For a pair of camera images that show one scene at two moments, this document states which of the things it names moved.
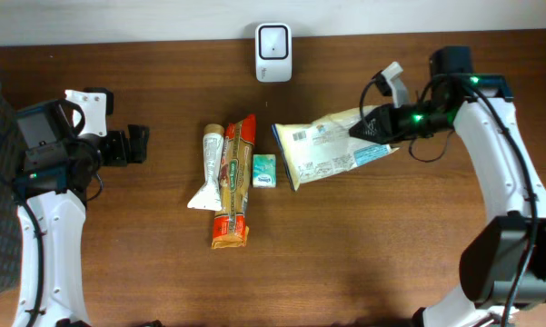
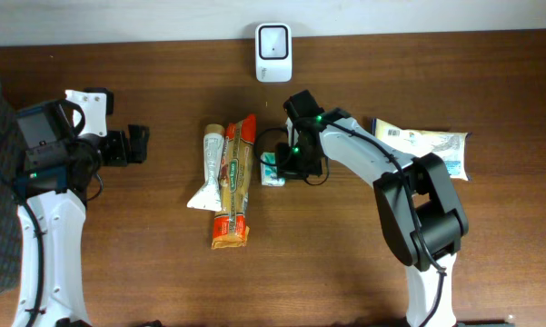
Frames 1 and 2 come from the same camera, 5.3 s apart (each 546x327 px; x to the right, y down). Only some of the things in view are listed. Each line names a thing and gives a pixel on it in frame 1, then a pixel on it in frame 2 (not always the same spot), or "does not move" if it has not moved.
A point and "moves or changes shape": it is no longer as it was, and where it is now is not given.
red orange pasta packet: x=236 y=161 does not move
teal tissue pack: x=263 y=170 moves or changes shape
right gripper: x=383 y=130 → x=286 y=171
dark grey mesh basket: x=1 y=234 does not move
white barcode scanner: x=273 y=53 does not move
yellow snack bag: x=315 y=147 moves or changes shape
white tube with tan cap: x=209 y=196 does not move
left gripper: x=123 y=154 does not move
